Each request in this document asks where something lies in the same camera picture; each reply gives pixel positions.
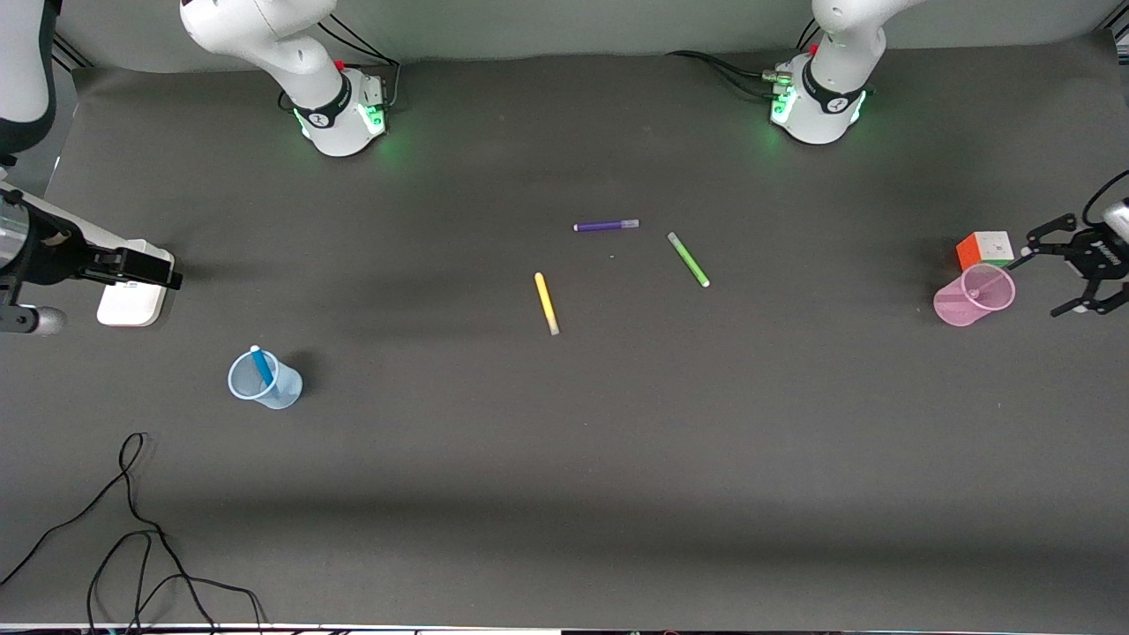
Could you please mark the translucent pink cup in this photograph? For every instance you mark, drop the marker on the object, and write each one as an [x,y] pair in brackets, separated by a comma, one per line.
[957,309]

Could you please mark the green marker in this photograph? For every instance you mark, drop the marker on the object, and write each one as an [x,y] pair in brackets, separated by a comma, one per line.
[689,260]

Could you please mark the blue marker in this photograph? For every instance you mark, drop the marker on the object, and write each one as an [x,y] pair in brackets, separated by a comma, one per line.
[262,366]

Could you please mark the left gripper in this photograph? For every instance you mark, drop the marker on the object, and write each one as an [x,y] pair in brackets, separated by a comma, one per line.
[1096,255]

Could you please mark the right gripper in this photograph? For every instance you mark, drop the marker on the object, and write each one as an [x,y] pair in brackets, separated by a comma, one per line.
[55,261]

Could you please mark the white flat device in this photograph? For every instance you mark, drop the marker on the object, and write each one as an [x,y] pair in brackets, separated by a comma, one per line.
[132,304]

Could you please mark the colourful puzzle cube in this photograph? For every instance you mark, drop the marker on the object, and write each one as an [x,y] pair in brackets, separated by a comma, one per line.
[983,250]

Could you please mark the translucent blue cup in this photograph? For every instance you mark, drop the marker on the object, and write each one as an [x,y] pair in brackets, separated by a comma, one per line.
[282,392]

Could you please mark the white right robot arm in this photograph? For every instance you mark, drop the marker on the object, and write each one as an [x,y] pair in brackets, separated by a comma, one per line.
[340,137]

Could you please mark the yellow marker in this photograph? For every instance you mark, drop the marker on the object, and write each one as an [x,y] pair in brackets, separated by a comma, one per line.
[546,302]

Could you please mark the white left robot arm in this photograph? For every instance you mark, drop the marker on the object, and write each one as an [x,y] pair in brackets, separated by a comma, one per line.
[825,123]

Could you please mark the purple marker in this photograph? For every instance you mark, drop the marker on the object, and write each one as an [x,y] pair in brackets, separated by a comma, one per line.
[604,226]

